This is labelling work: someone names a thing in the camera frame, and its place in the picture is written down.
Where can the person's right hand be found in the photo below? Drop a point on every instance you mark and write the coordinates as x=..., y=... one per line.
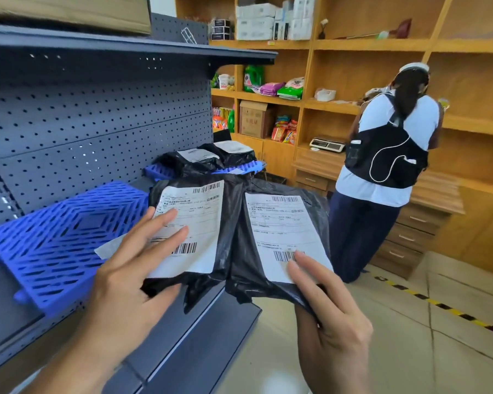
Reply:
x=337, y=352

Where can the person's left hand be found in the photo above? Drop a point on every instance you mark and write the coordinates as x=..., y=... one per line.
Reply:
x=119, y=299

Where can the blue plastic pallet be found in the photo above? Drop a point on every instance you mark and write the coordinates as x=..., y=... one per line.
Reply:
x=57, y=242
x=160, y=173

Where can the black mailer bag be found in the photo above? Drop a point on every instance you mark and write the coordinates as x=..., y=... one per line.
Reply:
x=197, y=217
x=279, y=225
x=193, y=155
x=234, y=147

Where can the grey metal shelving unit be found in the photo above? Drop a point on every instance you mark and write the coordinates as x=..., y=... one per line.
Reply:
x=65, y=118

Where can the wide brown carton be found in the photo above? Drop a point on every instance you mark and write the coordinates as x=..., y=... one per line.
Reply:
x=65, y=14

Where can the person's left forearm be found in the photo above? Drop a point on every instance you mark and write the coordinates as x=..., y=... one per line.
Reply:
x=74, y=365

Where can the pile of red snack packets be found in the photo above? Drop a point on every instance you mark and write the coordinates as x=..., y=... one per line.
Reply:
x=219, y=120

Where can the white electronic scale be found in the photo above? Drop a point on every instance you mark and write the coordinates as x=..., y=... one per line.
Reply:
x=326, y=145

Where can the slim green bottle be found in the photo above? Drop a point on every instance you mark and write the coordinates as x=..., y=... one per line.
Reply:
x=231, y=120

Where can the cardboard carton red print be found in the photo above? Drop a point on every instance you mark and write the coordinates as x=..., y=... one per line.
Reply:
x=252, y=120

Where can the pile of orange snack packets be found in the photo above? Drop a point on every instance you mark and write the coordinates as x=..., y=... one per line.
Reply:
x=283, y=133

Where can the green snack packets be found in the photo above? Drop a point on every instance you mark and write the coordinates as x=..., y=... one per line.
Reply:
x=214, y=81

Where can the green detergent bottle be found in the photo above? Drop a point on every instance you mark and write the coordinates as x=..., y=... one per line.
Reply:
x=253, y=79

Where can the purple packet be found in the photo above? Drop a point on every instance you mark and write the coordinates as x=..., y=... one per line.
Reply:
x=271, y=89

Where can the green white packet bags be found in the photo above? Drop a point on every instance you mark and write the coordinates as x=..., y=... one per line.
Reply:
x=291, y=90

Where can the wooden shelving unit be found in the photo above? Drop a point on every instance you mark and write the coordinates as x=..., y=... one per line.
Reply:
x=468, y=98

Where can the white headset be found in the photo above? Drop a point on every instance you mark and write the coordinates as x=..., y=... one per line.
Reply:
x=415, y=67

